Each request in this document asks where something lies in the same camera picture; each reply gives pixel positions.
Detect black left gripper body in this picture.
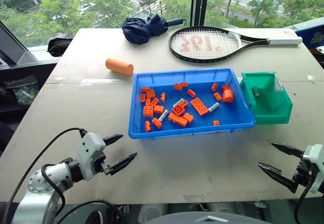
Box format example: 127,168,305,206
92,153,112,176

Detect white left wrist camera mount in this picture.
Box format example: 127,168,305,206
76,132,107,181

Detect square orange four-stud brick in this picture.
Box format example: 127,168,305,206
142,105,154,118

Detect black cable under table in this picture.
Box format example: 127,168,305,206
57,200,130,224

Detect black white tennis racket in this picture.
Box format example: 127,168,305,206
168,26,303,64

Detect navy folded umbrella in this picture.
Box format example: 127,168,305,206
121,14,187,45

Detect grey slanted panel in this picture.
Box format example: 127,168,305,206
0,20,59,69

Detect square orange hollow brick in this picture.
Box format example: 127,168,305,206
172,104,186,116

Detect orange foam cylinder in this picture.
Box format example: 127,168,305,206
105,57,135,77

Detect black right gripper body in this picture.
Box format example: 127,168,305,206
292,157,317,186

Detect clear tape strip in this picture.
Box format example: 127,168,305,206
77,78,123,86

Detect large orange three-hole brick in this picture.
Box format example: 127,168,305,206
190,98,209,117

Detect blue plastic tray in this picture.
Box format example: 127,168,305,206
128,67,257,140

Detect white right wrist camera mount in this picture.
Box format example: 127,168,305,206
302,144,324,195

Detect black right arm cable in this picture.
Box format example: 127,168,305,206
293,179,315,224

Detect clear bag of parts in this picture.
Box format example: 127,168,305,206
4,74,39,106

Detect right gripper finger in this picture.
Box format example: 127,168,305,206
271,142,305,159
257,162,298,194

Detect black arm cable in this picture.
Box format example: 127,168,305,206
0,127,88,224
293,179,315,224

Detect green plastic bin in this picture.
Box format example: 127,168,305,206
238,71,294,125

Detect long orange brick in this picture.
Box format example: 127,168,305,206
168,113,189,127

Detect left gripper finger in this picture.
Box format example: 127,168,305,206
102,134,124,147
110,152,138,176

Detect orange cylinder block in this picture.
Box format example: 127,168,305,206
221,84,234,103

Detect black bag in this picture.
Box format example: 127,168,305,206
47,38,73,57

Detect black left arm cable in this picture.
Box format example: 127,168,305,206
0,127,88,224

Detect dark window frame post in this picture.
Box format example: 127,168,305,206
189,0,211,29

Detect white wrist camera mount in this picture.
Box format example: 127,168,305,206
76,132,107,181
302,144,324,195

